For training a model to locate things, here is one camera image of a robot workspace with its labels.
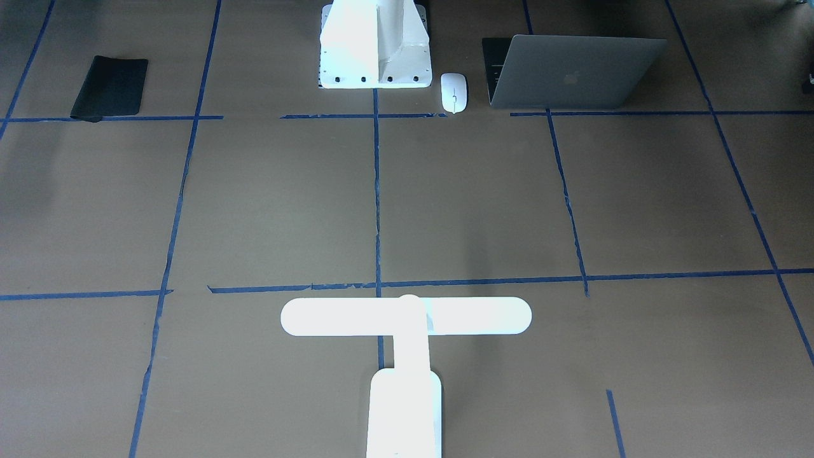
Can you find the grey laptop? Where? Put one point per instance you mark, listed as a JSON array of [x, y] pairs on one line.
[[547, 71]]

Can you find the black mouse pad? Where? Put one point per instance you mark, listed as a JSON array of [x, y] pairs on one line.
[[112, 87]]

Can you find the white computer mouse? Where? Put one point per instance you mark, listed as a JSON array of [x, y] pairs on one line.
[[453, 92]]

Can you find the white desk lamp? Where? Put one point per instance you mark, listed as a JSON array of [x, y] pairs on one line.
[[405, 416]]

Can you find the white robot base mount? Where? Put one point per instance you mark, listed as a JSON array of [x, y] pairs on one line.
[[374, 44]]

